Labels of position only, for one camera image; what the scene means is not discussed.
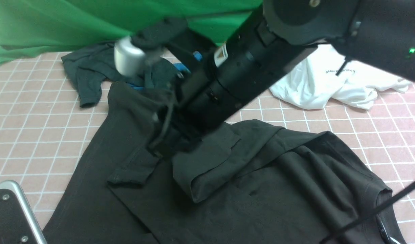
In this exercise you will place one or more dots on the dark gray long-sleeve top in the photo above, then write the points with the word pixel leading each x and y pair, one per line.
pixel 247 183

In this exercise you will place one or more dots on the dark teal t-shirt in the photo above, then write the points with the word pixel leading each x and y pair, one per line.
pixel 88 67

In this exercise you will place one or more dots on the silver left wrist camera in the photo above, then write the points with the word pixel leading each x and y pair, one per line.
pixel 18 224

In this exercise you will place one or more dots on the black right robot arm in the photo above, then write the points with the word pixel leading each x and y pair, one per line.
pixel 275 38

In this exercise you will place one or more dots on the white t-shirt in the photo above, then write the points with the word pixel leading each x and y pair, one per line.
pixel 314 81

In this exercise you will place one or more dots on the blue t-shirt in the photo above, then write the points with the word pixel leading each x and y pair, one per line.
pixel 180 67

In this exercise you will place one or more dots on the green backdrop cloth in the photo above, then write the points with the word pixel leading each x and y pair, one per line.
pixel 32 27

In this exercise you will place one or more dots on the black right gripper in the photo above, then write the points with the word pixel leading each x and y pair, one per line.
pixel 199 104

